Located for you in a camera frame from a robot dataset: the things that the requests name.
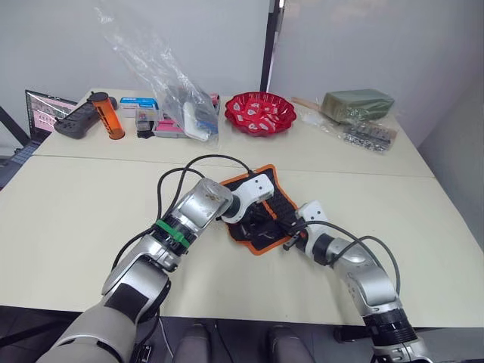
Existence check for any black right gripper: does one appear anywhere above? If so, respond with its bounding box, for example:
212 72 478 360
281 220 309 253

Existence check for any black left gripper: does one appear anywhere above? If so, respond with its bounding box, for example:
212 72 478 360
244 202 275 231

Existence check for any black orange-trimmed tool roll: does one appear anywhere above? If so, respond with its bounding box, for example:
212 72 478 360
218 163 303 257

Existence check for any red scalloped plastic bowl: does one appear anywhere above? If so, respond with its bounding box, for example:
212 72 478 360
225 91 296 136

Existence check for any dark grey rounded shape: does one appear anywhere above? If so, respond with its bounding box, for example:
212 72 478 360
172 323 213 363
267 324 315 363

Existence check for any white flat case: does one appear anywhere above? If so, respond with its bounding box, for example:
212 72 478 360
183 101 211 143

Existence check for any thin wooden stick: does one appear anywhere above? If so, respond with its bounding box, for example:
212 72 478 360
290 97 322 113

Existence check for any clear bag of metal parts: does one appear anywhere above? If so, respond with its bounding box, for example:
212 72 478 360
338 120 398 154

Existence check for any pink and grey box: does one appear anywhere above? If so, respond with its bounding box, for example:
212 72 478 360
153 119 186 139

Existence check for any green block in plastic wrap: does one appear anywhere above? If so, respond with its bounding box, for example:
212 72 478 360
321 88 396 124

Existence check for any small clear plastic box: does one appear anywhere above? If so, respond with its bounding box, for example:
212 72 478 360
135 109 160 139

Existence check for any blue and white box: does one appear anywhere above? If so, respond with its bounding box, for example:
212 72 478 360
119 97 159 119

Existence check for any orange cylinder with black cap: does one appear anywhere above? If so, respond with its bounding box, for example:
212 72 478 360
87 92 126 141

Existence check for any large clear plastic bag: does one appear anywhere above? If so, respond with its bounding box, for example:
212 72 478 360
94 5 221 150

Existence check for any black handheld game controller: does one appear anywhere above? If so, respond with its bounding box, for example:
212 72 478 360
53 98 118 140

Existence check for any open black laptop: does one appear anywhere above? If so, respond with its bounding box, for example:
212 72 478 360
0 89 79 169

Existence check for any black metal stand leg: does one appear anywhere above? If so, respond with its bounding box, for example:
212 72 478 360
0 107 30 147

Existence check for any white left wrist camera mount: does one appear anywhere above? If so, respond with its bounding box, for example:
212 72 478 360
222 172 274 225

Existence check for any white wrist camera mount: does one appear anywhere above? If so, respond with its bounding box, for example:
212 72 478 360
222 172 274 225
294 200 327 262

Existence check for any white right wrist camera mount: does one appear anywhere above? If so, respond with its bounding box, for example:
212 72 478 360
294 200 327 262

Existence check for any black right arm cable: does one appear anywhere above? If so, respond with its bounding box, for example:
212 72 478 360
298 221 402 299

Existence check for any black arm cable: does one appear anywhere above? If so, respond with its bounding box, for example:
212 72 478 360
111 154 255 273
298 221 402 299

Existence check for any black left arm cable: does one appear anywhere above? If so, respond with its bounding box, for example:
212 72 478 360
111 154 255 273

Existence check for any black table bracket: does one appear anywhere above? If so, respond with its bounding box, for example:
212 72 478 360
334 325 366 343

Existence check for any thin white cable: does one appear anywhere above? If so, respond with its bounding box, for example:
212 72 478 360
158 317 173 358

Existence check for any black vertical post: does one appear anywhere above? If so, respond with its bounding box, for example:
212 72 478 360
259 0 285 94

